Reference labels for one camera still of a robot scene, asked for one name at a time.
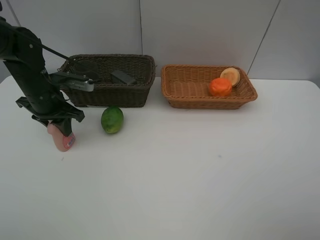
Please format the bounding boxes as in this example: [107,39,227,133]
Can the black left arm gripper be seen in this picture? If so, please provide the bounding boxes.
[15,93,85,137]

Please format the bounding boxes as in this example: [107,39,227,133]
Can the pink bottle white cap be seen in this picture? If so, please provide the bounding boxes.
[47,123,76,152]

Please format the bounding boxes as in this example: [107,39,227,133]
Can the green lime fruit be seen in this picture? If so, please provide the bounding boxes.
[100,106,124,134]

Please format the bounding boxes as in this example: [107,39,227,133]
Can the translucent pink plastic cup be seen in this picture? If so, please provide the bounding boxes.
[73,60,100,81]

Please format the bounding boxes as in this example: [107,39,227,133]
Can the dark green pump bottle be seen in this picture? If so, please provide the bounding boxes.
[110,70,137,85]

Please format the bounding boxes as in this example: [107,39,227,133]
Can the orange tangerine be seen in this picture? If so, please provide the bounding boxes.
[208,77,233,97]

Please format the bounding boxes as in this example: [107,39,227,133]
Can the red yellow half peach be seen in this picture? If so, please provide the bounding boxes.
[220,67,241,87]

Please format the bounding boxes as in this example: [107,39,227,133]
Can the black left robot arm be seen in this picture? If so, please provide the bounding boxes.
[0,18,88,137]

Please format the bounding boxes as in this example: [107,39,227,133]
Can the dark brown wicker basket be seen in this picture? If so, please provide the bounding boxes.
[58,54,156,108]

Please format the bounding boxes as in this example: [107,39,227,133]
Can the orange wicker basket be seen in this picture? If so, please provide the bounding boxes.
[161,64,258,110]

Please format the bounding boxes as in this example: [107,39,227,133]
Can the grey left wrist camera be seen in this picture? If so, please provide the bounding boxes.
[49,71,95,92]

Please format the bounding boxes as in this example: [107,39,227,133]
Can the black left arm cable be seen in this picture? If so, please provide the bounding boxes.
[39,43,103,83]

